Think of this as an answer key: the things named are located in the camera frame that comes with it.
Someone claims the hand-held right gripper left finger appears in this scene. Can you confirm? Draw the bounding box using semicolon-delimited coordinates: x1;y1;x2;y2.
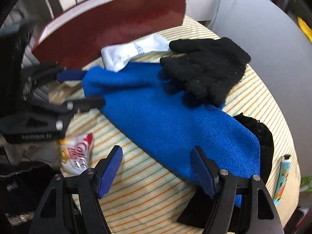
29;145;123;234

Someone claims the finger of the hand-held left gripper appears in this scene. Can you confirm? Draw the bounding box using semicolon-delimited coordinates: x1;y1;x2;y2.
0;96;106;144
23;62;88;98

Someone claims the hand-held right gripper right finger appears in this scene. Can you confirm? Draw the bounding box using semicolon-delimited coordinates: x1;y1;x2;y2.
190;146;284;234

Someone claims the white tissue packet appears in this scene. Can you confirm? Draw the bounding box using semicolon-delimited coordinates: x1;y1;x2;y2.
101;34;171;72

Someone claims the dark red cardboard box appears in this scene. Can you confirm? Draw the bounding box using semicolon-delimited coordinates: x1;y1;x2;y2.
32;0;188;69

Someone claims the blue fleece cloth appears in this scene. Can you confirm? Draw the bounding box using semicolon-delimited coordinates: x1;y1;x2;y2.
82;62;261;206

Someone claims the fruit print hand cream tube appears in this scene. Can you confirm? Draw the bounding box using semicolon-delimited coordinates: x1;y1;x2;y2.
272;154;292;206

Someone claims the red white snack packet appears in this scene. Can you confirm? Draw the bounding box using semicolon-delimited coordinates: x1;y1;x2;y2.
58;132;95;176

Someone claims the striped yellow towel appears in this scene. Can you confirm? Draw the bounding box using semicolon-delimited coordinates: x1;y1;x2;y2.
49;15;301;234

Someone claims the black knit hat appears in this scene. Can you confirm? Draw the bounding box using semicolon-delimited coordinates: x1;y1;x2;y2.
177;113;275;233

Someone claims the dark cloth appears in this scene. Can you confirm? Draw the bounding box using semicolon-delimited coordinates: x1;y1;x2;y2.
0;139;81;234

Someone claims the green tissue box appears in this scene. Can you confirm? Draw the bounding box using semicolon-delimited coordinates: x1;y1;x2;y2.
300;175;312;195

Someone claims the black knit glove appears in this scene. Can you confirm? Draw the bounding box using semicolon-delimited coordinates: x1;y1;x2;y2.
160;37;251;108

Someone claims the yellow object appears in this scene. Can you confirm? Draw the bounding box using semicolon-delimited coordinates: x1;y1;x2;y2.
297;17;312;42

